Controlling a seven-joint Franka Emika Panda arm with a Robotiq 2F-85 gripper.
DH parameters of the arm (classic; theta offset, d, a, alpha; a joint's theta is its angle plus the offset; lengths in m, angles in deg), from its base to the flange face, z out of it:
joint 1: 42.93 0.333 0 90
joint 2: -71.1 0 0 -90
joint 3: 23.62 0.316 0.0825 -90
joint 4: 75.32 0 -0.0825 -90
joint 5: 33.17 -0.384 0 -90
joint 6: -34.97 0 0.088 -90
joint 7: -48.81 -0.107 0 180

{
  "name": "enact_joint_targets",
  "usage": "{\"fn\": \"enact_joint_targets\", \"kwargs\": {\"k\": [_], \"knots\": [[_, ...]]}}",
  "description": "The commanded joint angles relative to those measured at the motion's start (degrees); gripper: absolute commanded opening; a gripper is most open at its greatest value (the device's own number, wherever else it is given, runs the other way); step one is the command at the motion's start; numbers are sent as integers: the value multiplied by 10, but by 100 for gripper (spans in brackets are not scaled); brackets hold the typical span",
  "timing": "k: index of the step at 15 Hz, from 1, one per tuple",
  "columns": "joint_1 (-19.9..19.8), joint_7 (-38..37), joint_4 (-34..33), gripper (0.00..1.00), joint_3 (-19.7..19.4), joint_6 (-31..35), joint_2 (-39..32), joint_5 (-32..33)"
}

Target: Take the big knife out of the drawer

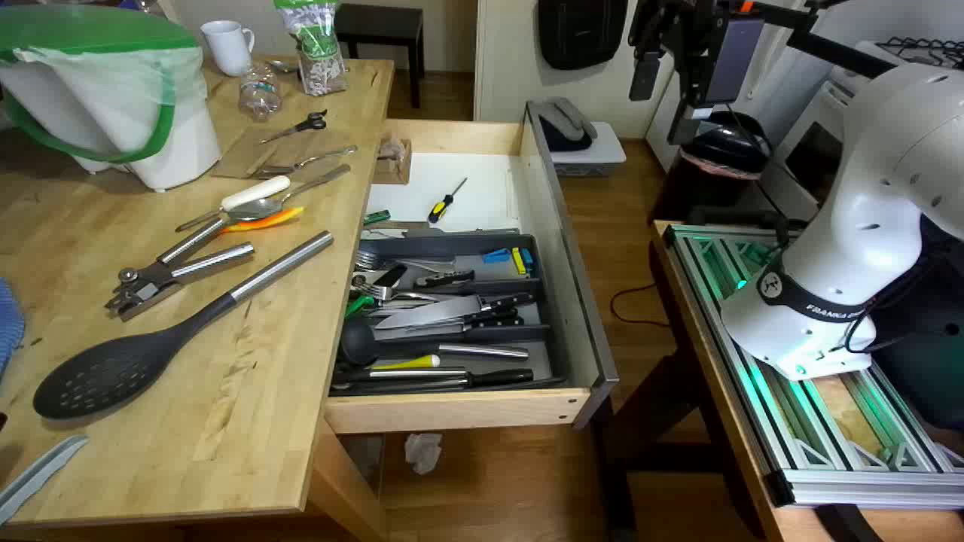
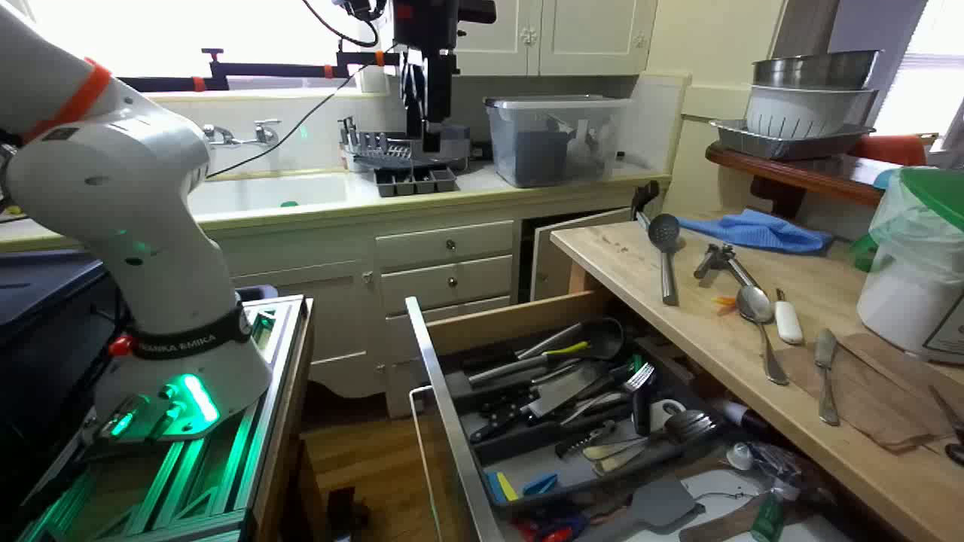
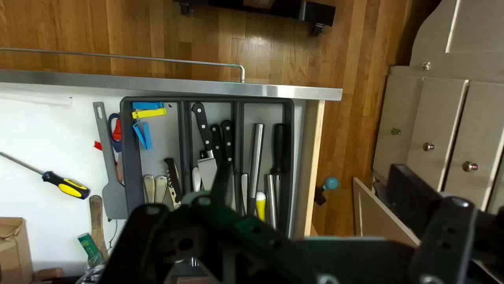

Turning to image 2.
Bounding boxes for white plastic board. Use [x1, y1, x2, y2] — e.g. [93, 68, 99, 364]
[622, 70, 695, 176]

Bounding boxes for dark wooden side table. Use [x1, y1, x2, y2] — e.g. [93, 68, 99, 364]
[701, 140, 908, 220]

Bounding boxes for black slotted spoon steel handle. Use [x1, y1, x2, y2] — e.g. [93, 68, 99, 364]
[644, 211, 687, 310]

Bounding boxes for green handled tool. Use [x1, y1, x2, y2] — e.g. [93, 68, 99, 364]
[751, 493, 793, 542]

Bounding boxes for thin black cable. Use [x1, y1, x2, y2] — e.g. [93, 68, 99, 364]
[206, 73, 360, 180]

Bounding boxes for white handled knife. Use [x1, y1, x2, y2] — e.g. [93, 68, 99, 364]
[772, 285, 808, 348]

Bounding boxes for steel faucet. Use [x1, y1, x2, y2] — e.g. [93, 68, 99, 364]
[199, 119, 282, 152]

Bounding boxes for white bin green rimmed bag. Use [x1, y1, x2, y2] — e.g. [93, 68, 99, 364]
[853, 165, 964, 367]

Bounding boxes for grey spatula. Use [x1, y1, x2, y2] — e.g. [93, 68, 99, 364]
[590, 480, 707, 542]

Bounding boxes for steel bowl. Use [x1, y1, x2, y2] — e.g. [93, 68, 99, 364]
[751, 50, 883, 91]

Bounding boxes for white sink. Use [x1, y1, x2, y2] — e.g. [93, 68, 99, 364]
[183, 169, 357, 224]

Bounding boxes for steel can opener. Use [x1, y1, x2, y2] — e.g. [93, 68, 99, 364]
[690, 240, 765, 294]

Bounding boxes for grey cutlery tray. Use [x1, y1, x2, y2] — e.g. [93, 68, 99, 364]
[439, 328, 747, 515]

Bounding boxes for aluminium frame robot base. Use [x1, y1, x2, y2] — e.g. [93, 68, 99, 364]
[13, 292, 316, 542]

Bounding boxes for wooden tool handle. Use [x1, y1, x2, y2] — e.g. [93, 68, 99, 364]
[706, 500, 765, 542]

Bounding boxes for cream wall cabinet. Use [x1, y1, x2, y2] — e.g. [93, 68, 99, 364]
[456, 0, 660, 79]

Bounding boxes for black equipment case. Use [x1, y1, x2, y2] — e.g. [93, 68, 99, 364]
[0, 250, 130, 525]

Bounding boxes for clear plastic storage box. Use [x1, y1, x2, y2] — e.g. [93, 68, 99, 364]
[482, 93, 636, 190]

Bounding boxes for orange red container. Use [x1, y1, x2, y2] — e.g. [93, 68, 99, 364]
[853, 130, 944, 169]

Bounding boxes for black dish tray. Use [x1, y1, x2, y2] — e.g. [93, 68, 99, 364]
[340, 115, 475, 198]

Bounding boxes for blue red handled scissors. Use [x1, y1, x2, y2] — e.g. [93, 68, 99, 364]
[511, 515, 590, 542]

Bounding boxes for brown wooden cutting board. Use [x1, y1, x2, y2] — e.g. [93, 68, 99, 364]
[779, 328, 964, 455]

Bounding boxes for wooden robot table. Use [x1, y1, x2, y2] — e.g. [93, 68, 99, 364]
[251, 294, 325, 542]

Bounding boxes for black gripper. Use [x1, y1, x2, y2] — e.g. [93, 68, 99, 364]
[393, 0, 468, 155]

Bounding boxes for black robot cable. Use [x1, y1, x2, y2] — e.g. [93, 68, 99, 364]
[299, 0, 399, 51]

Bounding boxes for wooden drawer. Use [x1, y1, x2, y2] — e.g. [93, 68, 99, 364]
[405, 285, 878, 542]

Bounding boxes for steel baking tray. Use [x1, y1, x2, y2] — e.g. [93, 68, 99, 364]
[715, 119, 878, 164]

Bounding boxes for black window clamp bar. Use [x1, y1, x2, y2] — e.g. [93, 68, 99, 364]
[119, 42, 405, 97]

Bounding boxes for cream cabinet door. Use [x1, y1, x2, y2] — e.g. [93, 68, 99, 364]
[528, 204, 639, 301]

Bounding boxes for blue cloth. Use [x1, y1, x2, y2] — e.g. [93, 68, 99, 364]
[679, 209, 838, 260]

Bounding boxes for blue closed clip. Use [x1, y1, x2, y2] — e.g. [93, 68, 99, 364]
[482, 470, 509, 508]

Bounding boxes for steel butter knife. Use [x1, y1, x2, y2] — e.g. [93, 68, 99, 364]
[810, 328, 844, 431]

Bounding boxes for blue and yellow peeler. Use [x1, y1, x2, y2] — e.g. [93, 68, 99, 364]
[522, 473, 561, 500]

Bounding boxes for big black handled knife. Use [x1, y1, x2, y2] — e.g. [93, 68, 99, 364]
[471, 363, 609, 431]

